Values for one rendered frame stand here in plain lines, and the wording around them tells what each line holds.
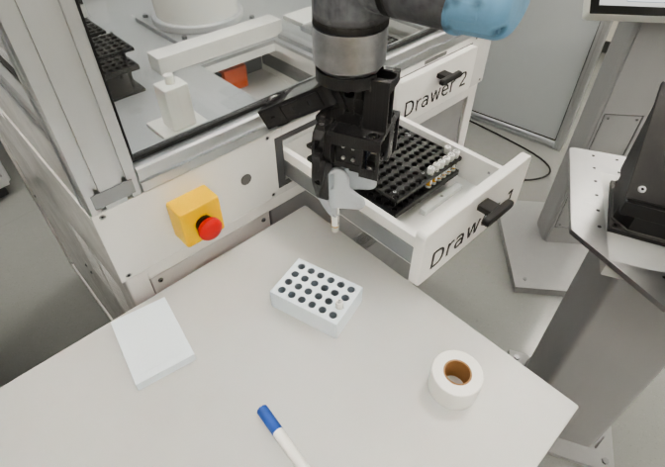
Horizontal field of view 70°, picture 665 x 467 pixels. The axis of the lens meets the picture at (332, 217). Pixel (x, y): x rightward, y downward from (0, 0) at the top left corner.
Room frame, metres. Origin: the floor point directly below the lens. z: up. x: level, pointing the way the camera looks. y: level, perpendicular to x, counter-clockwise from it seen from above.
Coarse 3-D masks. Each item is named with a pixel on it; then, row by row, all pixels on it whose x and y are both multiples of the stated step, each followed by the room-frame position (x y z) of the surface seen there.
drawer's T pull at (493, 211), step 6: (486, 198) 0.57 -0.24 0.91; (480, 204) 0.55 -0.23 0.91; (486, 204) 0.55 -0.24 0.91; (492, 204) 0.55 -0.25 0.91; (498, 204) 0.55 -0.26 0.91; (504, 204) 0.55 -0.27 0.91; (510, 204) 0.55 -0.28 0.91; (480, 210) 0.54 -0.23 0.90; (486, 210) 0.54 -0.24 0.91; (492, 210) 0.54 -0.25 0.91; (498, 210) 0.54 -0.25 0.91; (504, 210) 0.54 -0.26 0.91; (486, 216) 0.52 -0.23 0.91; (492, 216) 0.52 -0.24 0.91; (498, 216) 0.53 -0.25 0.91; (486, 222) 0.51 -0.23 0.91; (492, 222) 0.52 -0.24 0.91
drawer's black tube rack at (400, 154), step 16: (400, 128) 0.79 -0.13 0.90; (400, 144) 0.74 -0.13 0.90; (416, 144) 0.73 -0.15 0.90; (432, 144) 0.74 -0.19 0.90; (384, 160) 0.68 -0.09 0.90; (400, 160) 0.68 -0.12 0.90; (416, 160) 0.68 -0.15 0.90; (432, 160) 0.68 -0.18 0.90; (384, 176) 0.64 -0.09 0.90; (400, 176) 0.63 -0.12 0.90; (416, 176) 0.63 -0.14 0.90; (448, 176) 0.67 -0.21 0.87; (368, 192) 0.63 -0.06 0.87; (384, 192) 0.60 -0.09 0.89; (416, 192) 0.63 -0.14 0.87; (384, 208) 0.59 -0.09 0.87; (400, 208) 0.59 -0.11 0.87
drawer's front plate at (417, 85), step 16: (464, 48) 1.09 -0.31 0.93; (432, 64) 1.00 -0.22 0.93; (448, 64) 1.03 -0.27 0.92; (464, 64) 1.08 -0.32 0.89; (400, 80) 0.93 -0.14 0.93; (416, 80) 0.95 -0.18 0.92; (432, 80) 0.99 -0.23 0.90; (464, 80) 1.09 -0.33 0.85; (400, 96) 0.91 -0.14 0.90; (416, 96) 0.95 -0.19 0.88; (432, 96) 1.00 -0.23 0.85; (448, 96) 1.05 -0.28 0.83; (416, 112) 0.96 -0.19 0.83
